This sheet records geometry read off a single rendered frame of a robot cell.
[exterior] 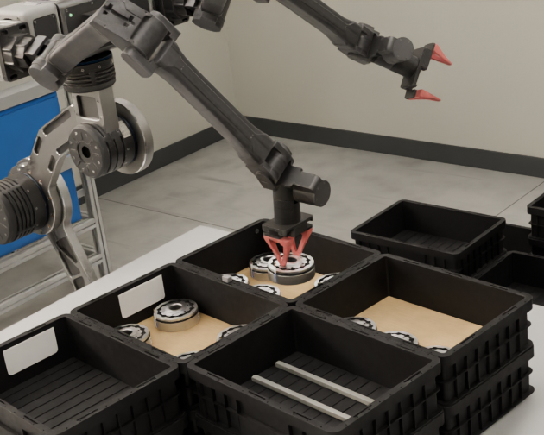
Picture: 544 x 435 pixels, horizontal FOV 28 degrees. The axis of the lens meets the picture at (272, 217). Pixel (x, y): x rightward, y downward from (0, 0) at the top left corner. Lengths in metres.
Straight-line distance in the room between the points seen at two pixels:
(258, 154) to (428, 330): 0.53
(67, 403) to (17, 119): 2.23
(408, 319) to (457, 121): 3.24
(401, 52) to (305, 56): 3.45
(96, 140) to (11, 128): 1.63
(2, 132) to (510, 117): 2.45
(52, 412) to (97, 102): 0.84
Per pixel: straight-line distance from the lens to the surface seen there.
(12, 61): 2.48
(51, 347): 2.40
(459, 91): 5.49
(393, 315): 2.41
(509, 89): 5.35
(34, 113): 4.40
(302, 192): 2.24
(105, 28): 2.07
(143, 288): 2.51
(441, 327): 2.35
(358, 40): 2.63
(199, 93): 2.12
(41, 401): 2.30
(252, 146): 2.19
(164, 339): 2.43
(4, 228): 3.17
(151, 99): 5.99
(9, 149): 4.35
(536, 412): 2.30
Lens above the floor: 1.96
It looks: 22 degrees down
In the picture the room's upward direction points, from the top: 7 degrees counter-clockwise
